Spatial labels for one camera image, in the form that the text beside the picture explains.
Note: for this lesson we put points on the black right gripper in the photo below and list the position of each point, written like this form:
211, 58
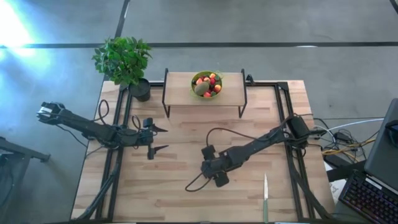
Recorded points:
217, 165

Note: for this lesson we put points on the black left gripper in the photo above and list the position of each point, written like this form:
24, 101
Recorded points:
140, 137

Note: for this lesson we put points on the green plastic colander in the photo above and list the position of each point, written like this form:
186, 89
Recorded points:
192, 91

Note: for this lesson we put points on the small orange peach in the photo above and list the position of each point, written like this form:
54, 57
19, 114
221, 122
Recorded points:
206, 79

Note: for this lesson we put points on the yellow-orange peach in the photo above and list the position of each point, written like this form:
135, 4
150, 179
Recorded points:
217, 88

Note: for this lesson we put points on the large yellow-red peach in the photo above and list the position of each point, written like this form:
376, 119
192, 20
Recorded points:
212, 75

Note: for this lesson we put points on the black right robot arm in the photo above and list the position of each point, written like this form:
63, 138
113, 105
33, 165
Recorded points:
264, 140

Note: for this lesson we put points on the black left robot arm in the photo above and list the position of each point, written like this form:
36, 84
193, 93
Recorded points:
81, 126

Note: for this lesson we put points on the wooden shelf riser black legs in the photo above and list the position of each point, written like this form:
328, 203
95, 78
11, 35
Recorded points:
180, 90

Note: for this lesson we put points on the green plant in black pot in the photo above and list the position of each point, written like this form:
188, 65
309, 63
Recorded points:
122, 59

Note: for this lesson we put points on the white paper sheet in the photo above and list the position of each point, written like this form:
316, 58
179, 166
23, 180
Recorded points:
337, 189

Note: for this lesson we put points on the black power brick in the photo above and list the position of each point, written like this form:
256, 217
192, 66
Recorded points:
342, 137

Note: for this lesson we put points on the dark grey stand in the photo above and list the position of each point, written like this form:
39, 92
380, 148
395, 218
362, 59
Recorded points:
18, 152

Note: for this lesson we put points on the backlit computer keyboard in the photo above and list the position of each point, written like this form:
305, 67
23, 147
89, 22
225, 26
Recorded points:
370, 199

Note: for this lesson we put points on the large computer monitor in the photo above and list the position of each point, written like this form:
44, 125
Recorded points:
382, 149

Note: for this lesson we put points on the dark round device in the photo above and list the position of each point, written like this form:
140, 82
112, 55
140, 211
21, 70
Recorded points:
392, 129

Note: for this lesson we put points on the black clamp bracket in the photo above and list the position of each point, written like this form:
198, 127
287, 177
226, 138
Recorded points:
249, 79

